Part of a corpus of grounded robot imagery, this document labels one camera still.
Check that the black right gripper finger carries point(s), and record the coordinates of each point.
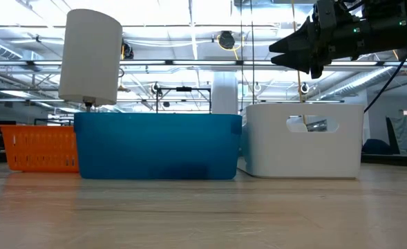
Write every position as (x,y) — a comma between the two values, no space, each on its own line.
(300,62)
(300,39)

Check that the white plastic bin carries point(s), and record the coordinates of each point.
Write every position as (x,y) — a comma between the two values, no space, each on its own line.
(303,155)

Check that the blue plastic bin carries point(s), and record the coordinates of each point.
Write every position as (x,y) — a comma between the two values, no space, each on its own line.
(158,148)

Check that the orange slotted plastic basket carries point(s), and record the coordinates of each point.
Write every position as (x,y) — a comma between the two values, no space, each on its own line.
(37,148)

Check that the white building column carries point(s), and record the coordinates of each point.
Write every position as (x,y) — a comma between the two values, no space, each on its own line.
(225,93)

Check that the white-shade lamp with wooden base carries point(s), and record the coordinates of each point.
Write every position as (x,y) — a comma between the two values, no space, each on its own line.
(92,52)

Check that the black computer monitor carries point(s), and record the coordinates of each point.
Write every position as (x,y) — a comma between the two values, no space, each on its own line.
(1,123)

